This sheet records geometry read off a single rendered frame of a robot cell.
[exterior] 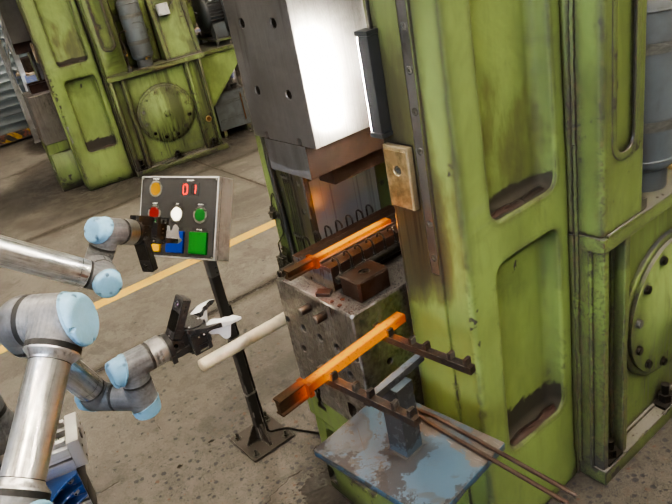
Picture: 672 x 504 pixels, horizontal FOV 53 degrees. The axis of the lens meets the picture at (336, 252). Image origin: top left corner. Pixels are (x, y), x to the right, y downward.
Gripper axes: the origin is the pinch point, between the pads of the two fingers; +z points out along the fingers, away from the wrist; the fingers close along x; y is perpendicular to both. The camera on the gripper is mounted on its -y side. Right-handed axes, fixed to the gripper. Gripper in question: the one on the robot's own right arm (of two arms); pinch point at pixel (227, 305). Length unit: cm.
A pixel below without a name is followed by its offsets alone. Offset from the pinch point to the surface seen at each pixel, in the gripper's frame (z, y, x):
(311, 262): 29.2, 0.2, 0.6
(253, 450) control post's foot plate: 15, 99, -54
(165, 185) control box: 17, -17, -62
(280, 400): -10.2, 6.1, 38.3
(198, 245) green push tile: 14.4, -0.2, -43.0
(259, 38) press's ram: 31, -64, -3
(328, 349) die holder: 24.7, 26.6, 6.5
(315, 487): 21, 100, -19
